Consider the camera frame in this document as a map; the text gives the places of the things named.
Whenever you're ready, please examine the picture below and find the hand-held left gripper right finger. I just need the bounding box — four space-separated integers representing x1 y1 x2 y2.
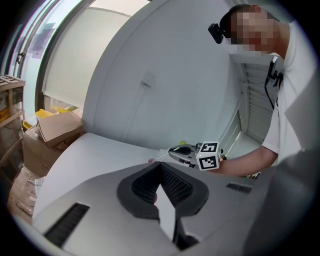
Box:
159 161 210 221

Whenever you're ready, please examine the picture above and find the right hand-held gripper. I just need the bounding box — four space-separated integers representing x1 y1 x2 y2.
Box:
168 141 224 172

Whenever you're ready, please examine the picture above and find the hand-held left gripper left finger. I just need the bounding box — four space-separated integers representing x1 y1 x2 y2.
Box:
116 161 161 221

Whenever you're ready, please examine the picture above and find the thin translucent straw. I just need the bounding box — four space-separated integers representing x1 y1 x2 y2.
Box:
152 152 174 162

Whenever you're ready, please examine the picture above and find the person's right forearm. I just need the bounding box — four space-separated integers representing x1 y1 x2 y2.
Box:
209 144 279 178

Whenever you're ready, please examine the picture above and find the white louvred door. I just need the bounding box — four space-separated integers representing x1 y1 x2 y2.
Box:
219 51 286 161

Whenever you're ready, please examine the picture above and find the open brown cardboard box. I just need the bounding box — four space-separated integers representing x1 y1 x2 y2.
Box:
36 112 84 149

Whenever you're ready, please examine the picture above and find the large brown cardboard box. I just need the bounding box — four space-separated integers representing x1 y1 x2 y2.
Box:
21 124 83 177

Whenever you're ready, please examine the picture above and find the white t-shirt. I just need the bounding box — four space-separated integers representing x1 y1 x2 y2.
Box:
259 21 320 167

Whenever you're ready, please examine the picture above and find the yellow plastic bin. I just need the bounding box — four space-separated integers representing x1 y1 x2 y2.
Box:
21 108 61 131

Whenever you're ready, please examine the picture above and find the person's head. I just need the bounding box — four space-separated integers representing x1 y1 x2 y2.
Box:
219 3 292 61

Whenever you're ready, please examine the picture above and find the white roller blind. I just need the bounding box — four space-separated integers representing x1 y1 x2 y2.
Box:
41 6 133 109

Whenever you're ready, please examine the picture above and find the wooden shelf rack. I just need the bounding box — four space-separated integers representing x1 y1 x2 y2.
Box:
0 74 27 171

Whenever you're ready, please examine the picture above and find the small white wall box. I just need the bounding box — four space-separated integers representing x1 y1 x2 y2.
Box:
140 72 157 87

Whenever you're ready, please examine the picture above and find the black chest device with cable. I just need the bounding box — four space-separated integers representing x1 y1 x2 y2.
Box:
263 55 285 110

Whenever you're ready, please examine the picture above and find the black head camera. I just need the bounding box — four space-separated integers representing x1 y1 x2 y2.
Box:
207 22 225 45

